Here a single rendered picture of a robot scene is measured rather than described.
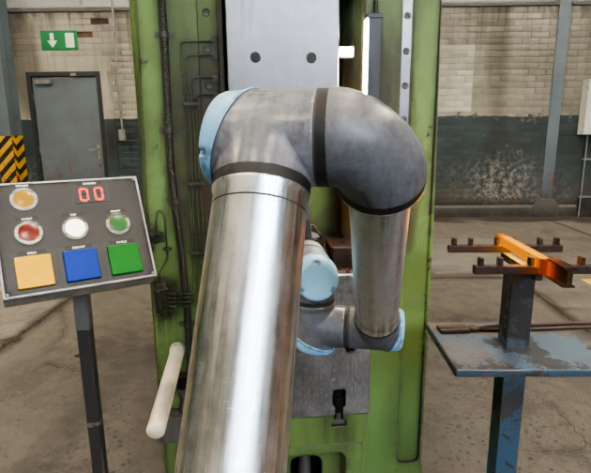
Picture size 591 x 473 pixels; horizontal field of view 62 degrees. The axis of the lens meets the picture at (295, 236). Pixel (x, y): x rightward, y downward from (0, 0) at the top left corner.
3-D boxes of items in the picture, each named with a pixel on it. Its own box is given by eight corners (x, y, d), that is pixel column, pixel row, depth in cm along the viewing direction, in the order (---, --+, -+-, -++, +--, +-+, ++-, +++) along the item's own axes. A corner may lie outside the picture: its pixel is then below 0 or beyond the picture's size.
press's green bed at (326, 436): (365, 541, 161) (368, 412, 151) (250, 553, 157) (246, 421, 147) (333, 437, 214) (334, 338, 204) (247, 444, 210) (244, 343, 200)
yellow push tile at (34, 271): (55, 284, 113) (50, 252, 114) (18, 289, 109) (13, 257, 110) (55, 286, 114) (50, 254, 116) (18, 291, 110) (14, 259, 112)
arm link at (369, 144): (435, 61, 55) (402, 313, 111) (325, 65, 57) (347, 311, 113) (440, 137, 49) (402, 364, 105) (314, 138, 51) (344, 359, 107)
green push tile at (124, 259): (144, 270, 123) (138, 242, 124) (112, 275, 119) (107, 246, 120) (142, 271, 124) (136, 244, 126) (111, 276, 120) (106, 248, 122)
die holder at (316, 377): (370, 413, 150) (373, 272, 141) (245, 421, 146) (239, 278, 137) (335, 337, 205) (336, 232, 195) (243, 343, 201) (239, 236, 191)
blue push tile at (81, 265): (101, 276, 118) (96, 247, 119) (67, 281, 114) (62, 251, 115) (100, 278, 119) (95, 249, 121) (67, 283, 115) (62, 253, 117)
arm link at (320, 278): (295, 307, 100) (294, 259, 97) (289, 286, 112) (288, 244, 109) (340, 304, 101) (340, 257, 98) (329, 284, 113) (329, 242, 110)
